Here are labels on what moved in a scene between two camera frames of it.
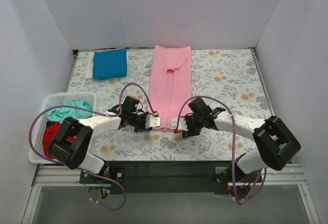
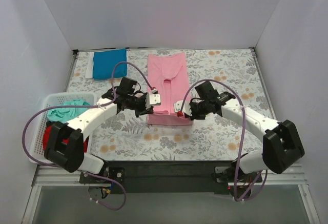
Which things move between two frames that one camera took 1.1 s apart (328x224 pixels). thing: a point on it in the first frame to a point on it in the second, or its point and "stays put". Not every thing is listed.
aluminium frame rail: [57, 176] stays put
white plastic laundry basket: [37, 153] stays put
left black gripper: [144, 121] to [143, 103]
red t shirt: [49, 132] stays put
